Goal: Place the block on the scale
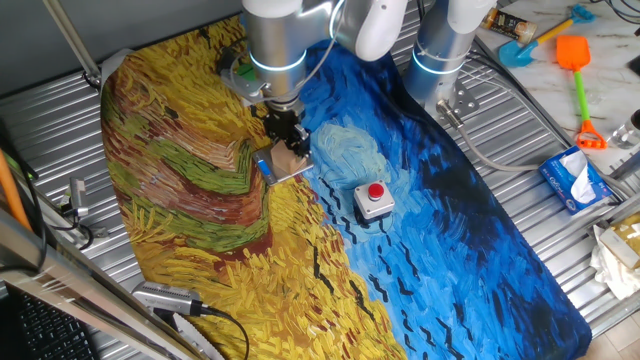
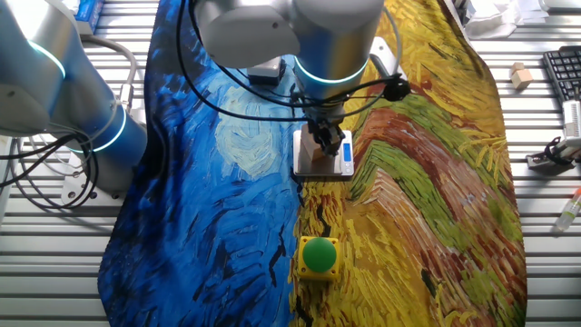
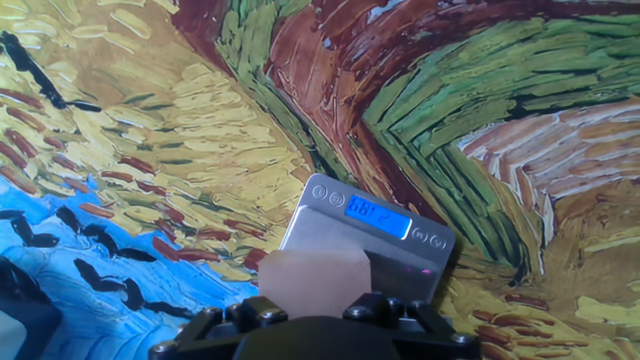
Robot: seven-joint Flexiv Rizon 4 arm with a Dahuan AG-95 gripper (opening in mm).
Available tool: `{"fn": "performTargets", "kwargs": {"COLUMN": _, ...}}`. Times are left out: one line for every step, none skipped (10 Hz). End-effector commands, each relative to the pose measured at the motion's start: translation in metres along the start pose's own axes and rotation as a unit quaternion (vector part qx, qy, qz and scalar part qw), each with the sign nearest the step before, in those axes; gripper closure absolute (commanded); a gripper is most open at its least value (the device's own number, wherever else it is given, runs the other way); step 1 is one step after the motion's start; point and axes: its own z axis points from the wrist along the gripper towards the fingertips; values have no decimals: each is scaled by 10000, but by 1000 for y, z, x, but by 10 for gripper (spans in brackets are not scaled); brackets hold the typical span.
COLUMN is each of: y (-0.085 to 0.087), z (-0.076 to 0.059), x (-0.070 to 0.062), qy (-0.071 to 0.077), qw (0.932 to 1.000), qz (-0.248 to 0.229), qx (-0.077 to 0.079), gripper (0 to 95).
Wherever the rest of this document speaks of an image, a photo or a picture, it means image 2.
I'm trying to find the silver ribbed camera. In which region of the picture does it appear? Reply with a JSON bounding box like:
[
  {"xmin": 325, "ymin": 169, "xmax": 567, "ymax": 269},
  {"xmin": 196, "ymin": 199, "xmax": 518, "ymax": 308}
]
[{"xmin": 562, "ymin": 99, "xmax": 581, "ymax": 141}]

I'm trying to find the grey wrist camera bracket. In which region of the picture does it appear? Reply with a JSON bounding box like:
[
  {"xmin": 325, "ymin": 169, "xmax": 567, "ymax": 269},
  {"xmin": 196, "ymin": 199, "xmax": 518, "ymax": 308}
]
[{"xmin": 369, "ymin": 35, "xmax": 408, "ymax": 81}]

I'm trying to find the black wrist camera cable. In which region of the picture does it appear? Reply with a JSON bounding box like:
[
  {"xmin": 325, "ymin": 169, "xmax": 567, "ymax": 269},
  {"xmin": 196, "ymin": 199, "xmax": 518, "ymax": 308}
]
[{"xmin": 174, "ymin": 0, "xmax": 412, "ymax": 124}]

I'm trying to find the pale wooden cube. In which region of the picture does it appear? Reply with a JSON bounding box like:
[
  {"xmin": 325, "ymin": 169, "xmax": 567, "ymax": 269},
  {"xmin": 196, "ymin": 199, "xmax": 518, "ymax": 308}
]
[{"xmin": 511, "ymin": 68, "xmax": 535, "ymax": 91}]

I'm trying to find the grey robot hose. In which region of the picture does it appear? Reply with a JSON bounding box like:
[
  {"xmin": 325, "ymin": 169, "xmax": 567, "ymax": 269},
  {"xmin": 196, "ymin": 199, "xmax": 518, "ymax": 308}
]
[{"xmin": 76, "ymin": 35, "xmax": 139, "ymax": 114}]

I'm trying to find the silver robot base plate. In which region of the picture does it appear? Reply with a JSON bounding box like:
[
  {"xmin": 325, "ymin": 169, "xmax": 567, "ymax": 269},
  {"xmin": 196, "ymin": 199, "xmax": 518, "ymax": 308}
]
[{"xmin": 61, "ymin": 156, "xmax": 128, "ymax": 208}]

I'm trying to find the green button yellow box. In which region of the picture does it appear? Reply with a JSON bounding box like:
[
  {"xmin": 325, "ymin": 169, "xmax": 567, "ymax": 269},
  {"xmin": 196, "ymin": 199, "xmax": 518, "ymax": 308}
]
[{"xmin": 297, "ymin": 234, "xmax": 341, "ymax": 282}]

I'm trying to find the silver digital scale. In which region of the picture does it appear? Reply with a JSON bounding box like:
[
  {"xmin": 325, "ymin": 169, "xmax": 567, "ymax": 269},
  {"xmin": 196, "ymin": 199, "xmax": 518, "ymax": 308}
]
[{"xmin": 291, "ymin": 129, "xmax": 355, "ymax": 178}]

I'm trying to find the red button grey box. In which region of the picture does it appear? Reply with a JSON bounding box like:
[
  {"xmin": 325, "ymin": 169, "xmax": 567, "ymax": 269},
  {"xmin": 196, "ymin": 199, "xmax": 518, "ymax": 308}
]
[{"xmin": 247, "ymin": 56, "xmax": 287, "ymax": 87}]

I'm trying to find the pale wooden block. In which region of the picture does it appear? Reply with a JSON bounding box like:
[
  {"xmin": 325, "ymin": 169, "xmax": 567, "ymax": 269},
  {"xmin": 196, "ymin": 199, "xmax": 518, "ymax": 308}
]
[{"xmin": 301, "ymin": 131, "xmax": 328, "ymax": 164}]

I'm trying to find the black clamp tool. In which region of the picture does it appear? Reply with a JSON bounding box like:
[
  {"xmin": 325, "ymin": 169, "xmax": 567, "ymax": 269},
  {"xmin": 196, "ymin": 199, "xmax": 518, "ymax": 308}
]
[{"xmin": 526, "ymin": 135, "xmax": 581, "ymax": 173}]

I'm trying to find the plastic tube green label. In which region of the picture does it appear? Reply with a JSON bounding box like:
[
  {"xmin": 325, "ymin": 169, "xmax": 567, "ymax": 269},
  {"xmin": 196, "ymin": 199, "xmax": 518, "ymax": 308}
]
[{"xmin": 556, "ymin": 188, "xmax": 581, "ymax": 233}]

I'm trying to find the white crumpled paper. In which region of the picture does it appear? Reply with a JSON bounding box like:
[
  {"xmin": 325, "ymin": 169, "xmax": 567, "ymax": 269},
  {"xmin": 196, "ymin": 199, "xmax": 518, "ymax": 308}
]
[{"xmin": 463, "ymin": 0, "xmax": 544, "ymax": 41}]

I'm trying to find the blue tissue box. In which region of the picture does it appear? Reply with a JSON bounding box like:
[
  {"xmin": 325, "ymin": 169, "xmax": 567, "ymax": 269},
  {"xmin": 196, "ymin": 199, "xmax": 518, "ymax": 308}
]
[{"xmin": 74, "ymin": 0, "xmax": 106, "ymax": 36}]

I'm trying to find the black keyboard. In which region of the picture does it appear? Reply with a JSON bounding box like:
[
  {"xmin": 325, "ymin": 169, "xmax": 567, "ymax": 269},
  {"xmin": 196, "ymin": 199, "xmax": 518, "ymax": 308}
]
[{"xmin": 543, "ymin": 45, "xmax": 581, "ymax": 104}]

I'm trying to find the painted blue yellow mat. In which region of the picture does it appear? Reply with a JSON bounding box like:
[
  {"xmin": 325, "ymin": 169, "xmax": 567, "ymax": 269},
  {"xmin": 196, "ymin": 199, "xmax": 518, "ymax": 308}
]
[{"xmin": 97, "ymin": 0, "xmax": 528, "ymax": 327}]

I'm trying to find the grey flat device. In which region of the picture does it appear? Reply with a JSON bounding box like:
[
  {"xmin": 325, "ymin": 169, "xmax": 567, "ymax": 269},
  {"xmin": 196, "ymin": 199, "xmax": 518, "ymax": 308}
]
[{"xmin": 538, "ymin": 0, "xmax": 581, "ymax": 14}]

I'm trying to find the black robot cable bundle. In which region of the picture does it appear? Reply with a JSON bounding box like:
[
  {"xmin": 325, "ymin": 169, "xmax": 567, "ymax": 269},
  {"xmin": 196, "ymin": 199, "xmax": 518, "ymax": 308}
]
[{"xmin": 0, "ymin": 131, "xmax": 101, "ymax": 210}]

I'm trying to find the white plastic box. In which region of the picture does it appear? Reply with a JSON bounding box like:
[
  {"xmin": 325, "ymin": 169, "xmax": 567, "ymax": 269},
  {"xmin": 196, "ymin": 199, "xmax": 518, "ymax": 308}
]
[{"xmin": 0, "ymin": 135, "xmax": 17, "ymax": 219}]

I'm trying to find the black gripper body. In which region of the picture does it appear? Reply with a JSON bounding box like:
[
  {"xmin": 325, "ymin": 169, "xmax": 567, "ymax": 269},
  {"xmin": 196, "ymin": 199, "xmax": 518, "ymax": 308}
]
[{"xmin": 307, "ymin": 115, "xmax": 348, "ymax": 138}]

